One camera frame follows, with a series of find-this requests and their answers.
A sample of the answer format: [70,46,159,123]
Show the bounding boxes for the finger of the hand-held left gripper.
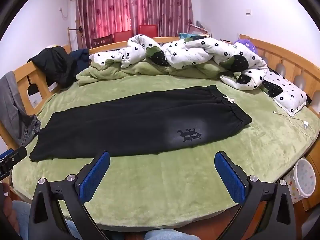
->
[0,146,27,180]

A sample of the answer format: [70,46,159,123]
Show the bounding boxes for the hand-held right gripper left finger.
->
[28,151,110,240]

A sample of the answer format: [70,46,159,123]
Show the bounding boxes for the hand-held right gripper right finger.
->
[214,151,298,240]

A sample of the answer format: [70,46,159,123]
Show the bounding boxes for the black sock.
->
[29,84,252,162]

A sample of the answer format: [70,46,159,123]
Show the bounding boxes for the grey denim jeans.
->
[0,71,42,147]

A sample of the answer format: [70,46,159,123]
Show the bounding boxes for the star print white bag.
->
[285,172,304,205]

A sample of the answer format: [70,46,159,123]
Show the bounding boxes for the green fleece bed sheet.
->
[11,74,320,227]

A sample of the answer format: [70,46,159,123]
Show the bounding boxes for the white dotted trash bin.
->
[291,158,316,198]

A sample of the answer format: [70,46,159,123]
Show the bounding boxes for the black jacket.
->
[27,45,78,88]

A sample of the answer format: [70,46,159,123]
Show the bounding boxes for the white floral pillow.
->
[261,70,312,117]

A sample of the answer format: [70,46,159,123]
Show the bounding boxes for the green fleece blanket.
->
[76,60,235,87]

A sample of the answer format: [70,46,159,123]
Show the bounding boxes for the navy blue garment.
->
[70,49,90,68]

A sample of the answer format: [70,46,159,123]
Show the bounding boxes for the purple plush toy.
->
[234,39,258,55]

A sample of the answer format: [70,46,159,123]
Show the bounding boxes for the white floral quilt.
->
[89,34,268,90]

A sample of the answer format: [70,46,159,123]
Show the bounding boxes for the wooden coat rack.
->
[67,26,85,53]

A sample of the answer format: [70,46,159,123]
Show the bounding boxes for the cardboard box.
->
[190,20,213,37]

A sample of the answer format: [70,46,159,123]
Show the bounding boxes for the white charging cable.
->
[272,110,317,138]

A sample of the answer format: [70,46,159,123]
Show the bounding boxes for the wooden bed frame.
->
[0,34,320,210]

